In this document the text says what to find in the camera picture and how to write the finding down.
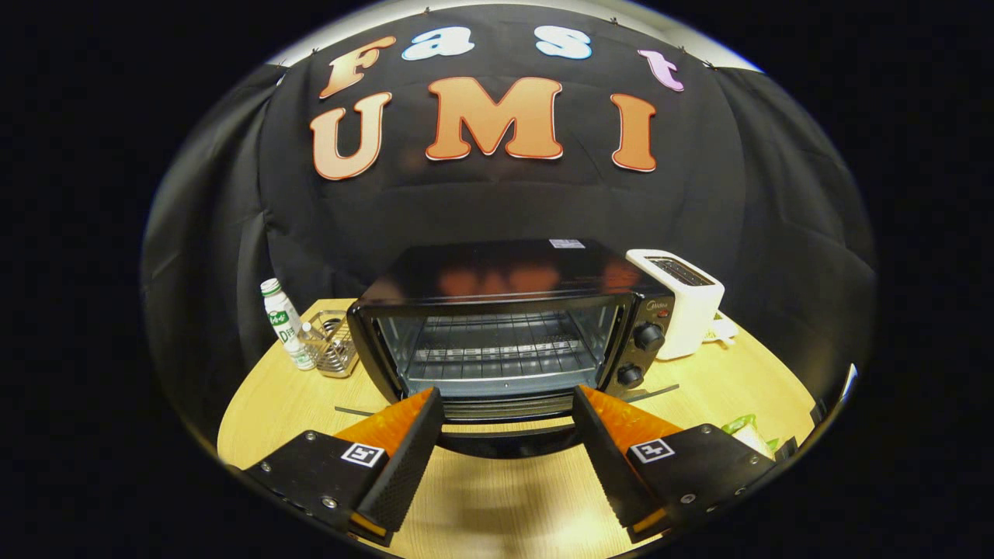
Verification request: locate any white toaster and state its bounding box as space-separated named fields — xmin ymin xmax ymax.
xmin=626 ymin=248 xmax=725 ymax=360

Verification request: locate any metal wire basket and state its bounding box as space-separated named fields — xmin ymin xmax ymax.
xmin=301 ymin=310 xmax=360 ymax=379

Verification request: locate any white divided bean dish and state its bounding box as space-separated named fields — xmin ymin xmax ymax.
xmin=703 ymin=311 xmax=739 ymax=345

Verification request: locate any bread and lettuce sandwich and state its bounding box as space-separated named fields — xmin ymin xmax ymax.
xmin=721 ymin=414 xmax=780 ymax=457

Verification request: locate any black toaster oven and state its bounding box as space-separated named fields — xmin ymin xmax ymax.
xmin=334 ymin=238 xmax=680 ymax=459

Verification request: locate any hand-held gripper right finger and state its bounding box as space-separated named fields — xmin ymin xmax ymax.
xmin=572 ymin=384 xmax=777 ymax=543

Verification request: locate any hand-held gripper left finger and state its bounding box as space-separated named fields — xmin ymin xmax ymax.
xmin=242 ymin=387 xmax=446 ymax=547

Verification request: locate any white bottle green label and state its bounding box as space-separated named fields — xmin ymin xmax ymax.
xmin=260 ymin=278 xmax=317 ymax=371

